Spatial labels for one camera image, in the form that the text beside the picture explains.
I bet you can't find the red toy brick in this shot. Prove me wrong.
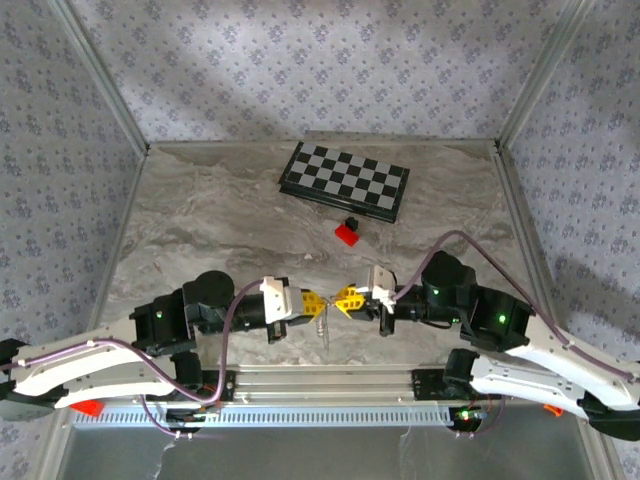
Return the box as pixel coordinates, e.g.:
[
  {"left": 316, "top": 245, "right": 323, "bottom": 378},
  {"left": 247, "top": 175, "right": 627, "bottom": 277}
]
[{"left": 333, "top": 223, "right": 362, "bottom": 248}]

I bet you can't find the black and grey folded chessboard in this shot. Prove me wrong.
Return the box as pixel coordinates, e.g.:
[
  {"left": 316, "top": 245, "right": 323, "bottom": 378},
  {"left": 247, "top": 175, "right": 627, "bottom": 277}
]
[{"left": 277, "top": 140, "right": 411, "bottom": 225}]

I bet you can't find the small circuit board with LEDs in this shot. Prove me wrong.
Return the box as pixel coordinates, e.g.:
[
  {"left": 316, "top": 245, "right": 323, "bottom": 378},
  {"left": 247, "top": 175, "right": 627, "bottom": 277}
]
[{"left": 452, "top": 405, "right": 484, "bottom": 426}]

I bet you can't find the grey metal sheet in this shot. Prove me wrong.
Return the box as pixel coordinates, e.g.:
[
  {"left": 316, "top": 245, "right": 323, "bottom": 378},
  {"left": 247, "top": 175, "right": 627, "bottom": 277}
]
[{"left": 59, "top": 424, "right": 596, "bottom": 480}]

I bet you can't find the red plastic clip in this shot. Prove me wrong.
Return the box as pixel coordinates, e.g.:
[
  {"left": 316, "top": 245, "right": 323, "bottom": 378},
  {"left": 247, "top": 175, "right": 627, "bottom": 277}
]
[{"left": 69, "top": 399, "right": 105, "bottom": 419}]

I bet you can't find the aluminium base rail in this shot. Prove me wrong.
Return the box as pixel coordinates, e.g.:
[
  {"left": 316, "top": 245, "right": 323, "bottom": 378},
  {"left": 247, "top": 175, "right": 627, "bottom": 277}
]
[{"left": 199, "top": 363, "right": 451, "bottom": 405}]

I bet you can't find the slotted grey cable duct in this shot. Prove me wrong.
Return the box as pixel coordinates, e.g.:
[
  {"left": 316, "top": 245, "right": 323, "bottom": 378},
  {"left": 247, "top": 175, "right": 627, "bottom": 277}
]
[{"left": 71, "top": 403, "right": 461, "bottom": 429}]

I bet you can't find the aluminium side rail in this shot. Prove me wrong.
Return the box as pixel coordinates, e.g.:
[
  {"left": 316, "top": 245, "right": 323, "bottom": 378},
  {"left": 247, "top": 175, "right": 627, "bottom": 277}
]
[
  {"left": 492, "top": 141, "right": 601, "bottom": 401},
  {"left": 88, "top": 147, "right": 150, "bottom": 326}
]

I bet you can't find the aluminium back rail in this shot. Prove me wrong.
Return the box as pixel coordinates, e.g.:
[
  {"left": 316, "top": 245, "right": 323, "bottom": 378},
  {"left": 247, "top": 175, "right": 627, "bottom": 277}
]
[{"left": 147, "top": 130, "right": 501, "bottom": 150}]

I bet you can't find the aluminium corner post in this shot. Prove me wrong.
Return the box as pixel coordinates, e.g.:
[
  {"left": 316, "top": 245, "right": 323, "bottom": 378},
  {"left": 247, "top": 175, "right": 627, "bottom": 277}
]
[
  {"left": 47, "top": 0, "right": 151, "bottom": 154},
  {"left": 499, "top": 0, "right": 586, "bottom": 146}
]

